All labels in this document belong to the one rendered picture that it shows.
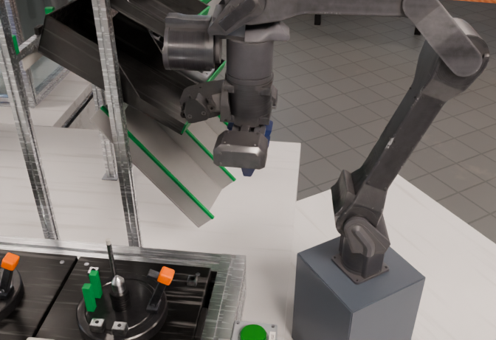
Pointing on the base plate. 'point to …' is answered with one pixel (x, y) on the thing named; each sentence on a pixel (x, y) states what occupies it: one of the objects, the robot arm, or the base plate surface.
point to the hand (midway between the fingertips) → (247, 153)
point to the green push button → (253, 332)
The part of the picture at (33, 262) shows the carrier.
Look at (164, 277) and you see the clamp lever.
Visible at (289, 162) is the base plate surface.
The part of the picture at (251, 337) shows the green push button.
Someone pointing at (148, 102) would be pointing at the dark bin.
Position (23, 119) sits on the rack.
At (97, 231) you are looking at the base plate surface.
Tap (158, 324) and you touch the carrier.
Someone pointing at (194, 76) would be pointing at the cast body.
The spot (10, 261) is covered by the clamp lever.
